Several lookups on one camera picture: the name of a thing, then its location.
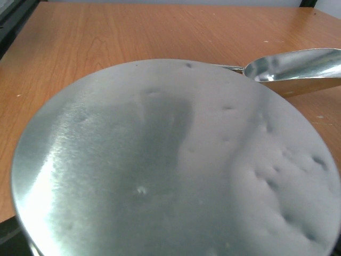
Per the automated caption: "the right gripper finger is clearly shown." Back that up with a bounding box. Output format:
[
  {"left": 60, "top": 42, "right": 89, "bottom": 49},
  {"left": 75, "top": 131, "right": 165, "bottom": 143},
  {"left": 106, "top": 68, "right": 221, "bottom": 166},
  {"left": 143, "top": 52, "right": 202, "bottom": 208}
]
[{"left": 0, "top": 217, "right": 33, "bottom": 256}]

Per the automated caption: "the silver jar lid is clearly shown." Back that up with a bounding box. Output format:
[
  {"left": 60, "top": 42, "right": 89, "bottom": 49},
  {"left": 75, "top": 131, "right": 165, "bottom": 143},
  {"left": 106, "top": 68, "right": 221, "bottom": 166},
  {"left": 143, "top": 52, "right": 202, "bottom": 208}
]
[{"left": 11, "top": 59, "right": 340, "bottom": 255}]

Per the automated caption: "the metal scoop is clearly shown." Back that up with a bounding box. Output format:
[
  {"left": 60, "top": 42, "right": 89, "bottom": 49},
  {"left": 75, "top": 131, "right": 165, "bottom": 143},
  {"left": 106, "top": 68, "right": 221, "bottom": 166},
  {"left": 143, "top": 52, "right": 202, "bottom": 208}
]
[{"left": 220, "top": 48, "right": 340, "bottom": 98}]

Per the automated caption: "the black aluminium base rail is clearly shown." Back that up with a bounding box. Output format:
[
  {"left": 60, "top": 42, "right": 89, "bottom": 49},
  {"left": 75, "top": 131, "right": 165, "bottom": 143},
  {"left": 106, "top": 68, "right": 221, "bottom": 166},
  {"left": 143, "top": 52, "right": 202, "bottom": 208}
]
[{"left": 1, "top": 1, "right": 40, "bottom": 58}]

